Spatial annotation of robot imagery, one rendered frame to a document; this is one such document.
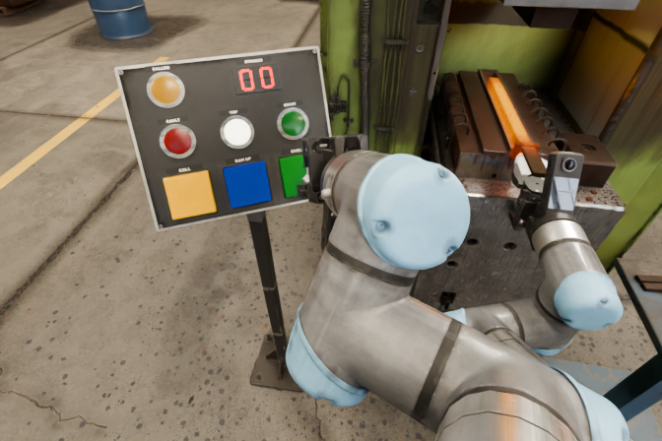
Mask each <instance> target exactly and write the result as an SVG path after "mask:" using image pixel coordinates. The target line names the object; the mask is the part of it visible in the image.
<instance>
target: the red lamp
mask: <svg viewBox="0 0 662 441"><path fill-rule="evenodd" d="M164 144H165V147H166V149H167V150H168V151H169V152H171V153H173V154H176V155H182V154H185V153H186V152H188V151H189V149H190V148H191V144H192V140H191V137H190V135H189V134H188V133H187V132H186V131H185V130H183V129H180V128H173V129H170V130H168V131H167V132H166V133H165V137H164Z"/></svg>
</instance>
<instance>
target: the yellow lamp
mask: <svg viewBox="0 0 662 441"><path fill-rule="evenodd" d="M151 91H152V95H153V96H154V98H155V99H156V100H157V101H159V102H161V103H173V102H175V101H176V100H177V99H178V98H179V95H180V87H179V84H178V83H177V81H176V80H174V79H173V78H171V77H168V76H161V77H158V78H156V79H155V80H154V81H153V82H152V86H151Z"/></svg>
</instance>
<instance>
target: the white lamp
mask: <svg viewBox="0 0 662 441"><path fill-rule="evenodd" d="M225 136H226V138H227V140H228V141H229V142H230V143H232V144H234V145H242V144H244V143H246V142H247V141H248V139H249V137H250V129H249V126H248V125H247V124H246V123H245V122H244V121H242V120H239V119H235V120H232V121H230V122H229V123H228V124H227V125H226V128H225Z"/></svg>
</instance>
